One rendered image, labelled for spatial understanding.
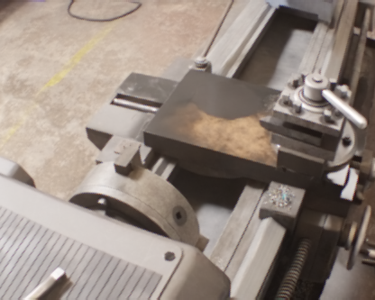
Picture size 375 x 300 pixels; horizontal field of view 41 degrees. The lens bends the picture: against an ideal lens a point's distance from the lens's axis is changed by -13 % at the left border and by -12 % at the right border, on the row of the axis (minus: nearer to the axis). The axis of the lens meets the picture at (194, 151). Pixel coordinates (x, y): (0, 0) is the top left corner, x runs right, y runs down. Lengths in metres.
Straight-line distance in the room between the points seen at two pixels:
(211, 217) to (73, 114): 1.71
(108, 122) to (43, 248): 0.94
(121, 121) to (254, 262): 0.61
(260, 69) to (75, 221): 1.45
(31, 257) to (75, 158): 2.14
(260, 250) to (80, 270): 0.71
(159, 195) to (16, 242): 0.33
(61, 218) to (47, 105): 2.51
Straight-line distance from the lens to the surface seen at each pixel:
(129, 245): 0.72
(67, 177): 2.76
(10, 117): 3.26
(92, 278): 0.70
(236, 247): 1.36
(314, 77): 1.26
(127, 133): 1.59
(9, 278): 0.72
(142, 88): 1.75
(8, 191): 0.83
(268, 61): 2.17
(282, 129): 1.28
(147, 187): 0.97
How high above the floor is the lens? 1.91
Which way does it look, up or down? 43 degrees down
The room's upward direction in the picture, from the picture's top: 1 degrees counter-clockwise
